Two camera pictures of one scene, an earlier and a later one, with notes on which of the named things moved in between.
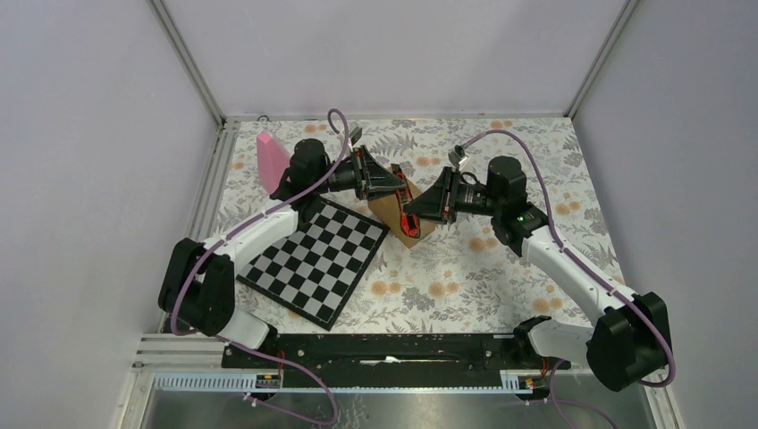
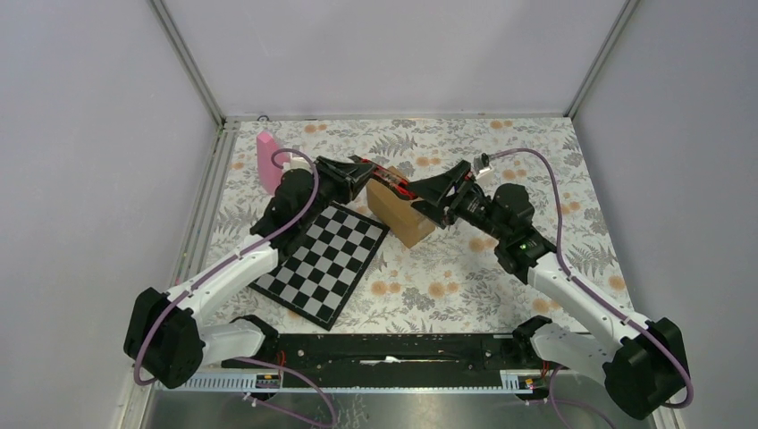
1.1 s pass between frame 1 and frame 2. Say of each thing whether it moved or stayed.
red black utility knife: moved
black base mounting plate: stayed
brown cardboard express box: stayed
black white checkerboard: stayed
